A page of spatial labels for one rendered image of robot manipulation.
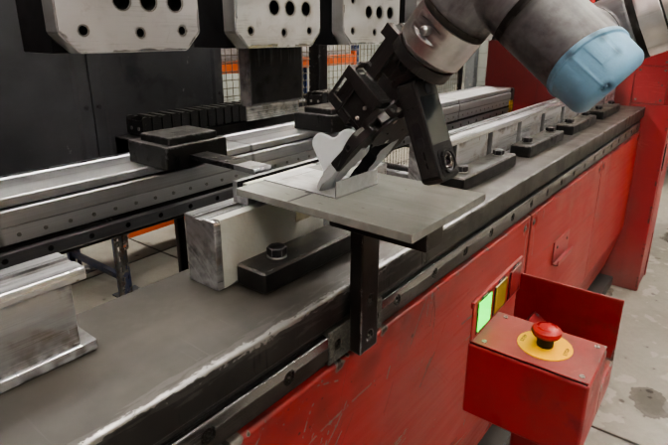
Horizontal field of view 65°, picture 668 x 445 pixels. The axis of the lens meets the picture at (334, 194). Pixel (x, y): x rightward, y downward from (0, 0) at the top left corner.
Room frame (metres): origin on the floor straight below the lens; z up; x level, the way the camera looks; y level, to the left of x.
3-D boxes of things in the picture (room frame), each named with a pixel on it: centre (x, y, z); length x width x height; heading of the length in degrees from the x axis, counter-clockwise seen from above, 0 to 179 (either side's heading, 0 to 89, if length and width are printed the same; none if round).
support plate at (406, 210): (0.64, -0.03, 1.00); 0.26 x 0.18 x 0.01; 51
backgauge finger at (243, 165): (0.82, 0.21, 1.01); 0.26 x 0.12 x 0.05; 51
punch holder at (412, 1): (1.02, -0.15, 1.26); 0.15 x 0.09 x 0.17; 141
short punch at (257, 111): (0.73, 0.08, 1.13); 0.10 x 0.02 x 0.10; 141
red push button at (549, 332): (0.63, -0.29, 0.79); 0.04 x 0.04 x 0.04
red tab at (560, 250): (1.43, -0.68, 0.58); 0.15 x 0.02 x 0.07; 141
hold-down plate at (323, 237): (0.73, 0.01, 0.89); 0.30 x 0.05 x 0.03; 141
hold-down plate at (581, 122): (1.79, -0.84, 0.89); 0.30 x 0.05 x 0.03; 141
